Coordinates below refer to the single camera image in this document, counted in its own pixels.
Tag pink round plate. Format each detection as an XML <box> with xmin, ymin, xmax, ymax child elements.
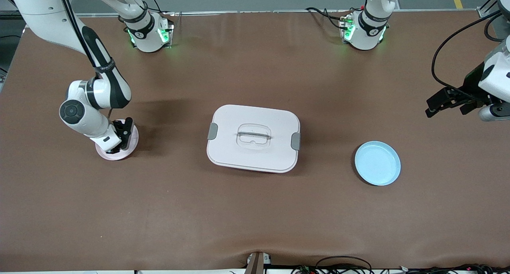
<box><xmin>96</xmin><ymin>125</ymin><xmax>139</xmax><ymax>161</ymax></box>

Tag light blue round plate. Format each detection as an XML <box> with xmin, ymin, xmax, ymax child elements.
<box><xmin>355</xmin><ymin>141</ymin><xmax>401</xmax><ymax>186</ymax></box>

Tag white lidded storage box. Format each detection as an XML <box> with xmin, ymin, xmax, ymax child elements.
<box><xmin>206</xmin><ymin>104</ymin><xmax>301</xmax><ymax>174</ymax></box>

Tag brown table mat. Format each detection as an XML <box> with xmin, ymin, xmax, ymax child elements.
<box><xmin>0</xmin><ymin>9</ymin><xmax>510</xmax><ymax>272</ymax></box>

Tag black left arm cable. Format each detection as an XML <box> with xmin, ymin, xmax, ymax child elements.
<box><xmin>432</xmin><ymin>0</ymin><xmax>510</xmax><ymax>99</ymax></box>

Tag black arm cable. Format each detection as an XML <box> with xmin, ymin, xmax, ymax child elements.
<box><xmin>56</xmin><ymin>0</ymin><xmax>114</xmax><ymax>121</ymax></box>
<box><xmin>432</xmin><ymin>0</ymin><xmax>510</xmax><ymax>99</ymax></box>

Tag aluminium frame extrusion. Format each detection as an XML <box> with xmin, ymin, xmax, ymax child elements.
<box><xmin>478</xmin><ymin>0</ymin><xmax>510</xmax><ymax>18</ymax></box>

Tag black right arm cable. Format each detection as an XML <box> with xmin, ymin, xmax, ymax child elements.
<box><xmin>56</xmin><ymin>0</ymin><xmax>114</xmax><ymax>121</ymax></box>

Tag black right base cable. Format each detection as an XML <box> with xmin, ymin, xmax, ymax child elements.
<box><xmin>135</xmin><ymin>0</ymin><xmax>165</xmax><ymax>15</ymax></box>

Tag black base cable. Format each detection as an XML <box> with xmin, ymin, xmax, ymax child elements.
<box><xmin>135</xmin><ymin>0</ymin><xmax>165</xmax><ymax>15</ymax></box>
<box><xmin>306</xmin><ymin>6</ymin><xmax>347</xmax><ymax>29</ymax></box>

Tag black left base cable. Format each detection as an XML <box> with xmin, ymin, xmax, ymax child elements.
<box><xmin>306</xmin><ymin>6</ymin><xmax>347</xmax><ymax>29</ymax></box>

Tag black cable bundle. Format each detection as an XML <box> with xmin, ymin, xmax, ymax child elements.
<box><xmin>398</xmin><ymin>263</ymin><xmax>510</xmax><ymax>274</ymax></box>

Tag grey table edge rail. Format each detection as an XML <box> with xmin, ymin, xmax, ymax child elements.
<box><xmin>76</xmin><ymin>9</ymin><xmax>481</xmax><ymax>18</ymax></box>

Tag black looped cable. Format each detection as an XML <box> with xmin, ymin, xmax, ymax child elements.
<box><xmin>315</xmin><ymin>256</ymin><xmax>373</xmax><ymax>274</ymax></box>

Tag brown camera mount post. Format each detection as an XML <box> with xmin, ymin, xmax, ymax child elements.
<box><xmin>244</xmin><ymin>251</ymin><xmax>272</xmax><ymax>274</ymax></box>

